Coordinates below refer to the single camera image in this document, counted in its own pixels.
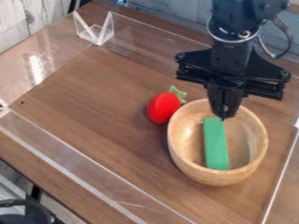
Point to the black clamp with screw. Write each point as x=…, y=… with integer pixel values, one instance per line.
x=39, y=214

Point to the red toy strawberry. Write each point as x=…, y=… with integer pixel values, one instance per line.
x=164, y=104

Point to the clear acrylic front barrier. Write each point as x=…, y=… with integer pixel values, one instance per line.
x=106, y=156

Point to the brown wooden bowl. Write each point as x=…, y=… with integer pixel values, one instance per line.
x=247, y=141

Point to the green rectangular block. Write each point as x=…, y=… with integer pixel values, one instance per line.
x=215, y=144

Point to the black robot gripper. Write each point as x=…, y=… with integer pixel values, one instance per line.
x=232, y=73

